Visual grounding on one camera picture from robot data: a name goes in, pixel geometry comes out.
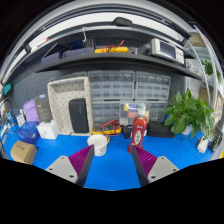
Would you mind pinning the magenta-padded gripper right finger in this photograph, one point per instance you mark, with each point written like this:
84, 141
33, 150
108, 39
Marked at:
160, 167

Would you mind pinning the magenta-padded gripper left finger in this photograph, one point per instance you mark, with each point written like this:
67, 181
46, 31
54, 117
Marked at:
63, 167

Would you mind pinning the black flat case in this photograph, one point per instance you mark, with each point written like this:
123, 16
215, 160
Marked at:
160, 129

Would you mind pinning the small white box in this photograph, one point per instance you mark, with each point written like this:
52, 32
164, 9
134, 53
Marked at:
47, 129

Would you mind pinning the white cup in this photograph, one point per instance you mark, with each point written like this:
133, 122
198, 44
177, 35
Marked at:
98, 145

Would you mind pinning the brown cardboard box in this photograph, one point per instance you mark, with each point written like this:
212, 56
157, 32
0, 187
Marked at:
22, 151

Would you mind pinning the red drink bottle white cap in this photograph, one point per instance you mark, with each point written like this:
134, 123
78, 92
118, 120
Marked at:
138, 128

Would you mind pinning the white power adapter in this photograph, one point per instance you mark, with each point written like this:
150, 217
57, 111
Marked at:
202, 145

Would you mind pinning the small black box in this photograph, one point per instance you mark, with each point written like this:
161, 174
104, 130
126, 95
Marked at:
127, 131

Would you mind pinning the blue plastic bag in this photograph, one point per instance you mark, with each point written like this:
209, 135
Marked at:
28, 132

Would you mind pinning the black speaker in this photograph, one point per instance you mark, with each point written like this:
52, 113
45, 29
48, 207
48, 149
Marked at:
78, 115

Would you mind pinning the yellow multimeter with red leads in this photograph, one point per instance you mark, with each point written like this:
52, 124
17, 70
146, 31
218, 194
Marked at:
107, 127

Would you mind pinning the green potted plant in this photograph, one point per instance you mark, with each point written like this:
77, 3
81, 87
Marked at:
186, 113

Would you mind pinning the clear plastic storage box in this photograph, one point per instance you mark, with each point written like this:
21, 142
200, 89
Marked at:
130, 113

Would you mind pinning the dark grey flat box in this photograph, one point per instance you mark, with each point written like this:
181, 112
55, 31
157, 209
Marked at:
43, 107

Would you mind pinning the white pegboard tray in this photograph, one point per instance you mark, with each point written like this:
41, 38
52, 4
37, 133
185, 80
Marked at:
61, 100

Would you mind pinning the grey small-parts drawer cabinet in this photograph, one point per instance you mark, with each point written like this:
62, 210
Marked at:
152, 86
111, 84
105, 111

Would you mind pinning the white metal rack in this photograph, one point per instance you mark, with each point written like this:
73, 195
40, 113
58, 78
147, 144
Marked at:
208, 66

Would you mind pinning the white oscilloscope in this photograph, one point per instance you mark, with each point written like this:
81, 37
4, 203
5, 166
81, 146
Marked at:
165, 50

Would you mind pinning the dark workbench shelf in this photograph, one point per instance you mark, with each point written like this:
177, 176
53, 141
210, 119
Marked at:
110, 59

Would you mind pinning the yellow meter on shelf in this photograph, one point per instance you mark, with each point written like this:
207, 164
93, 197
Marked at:
111, 50

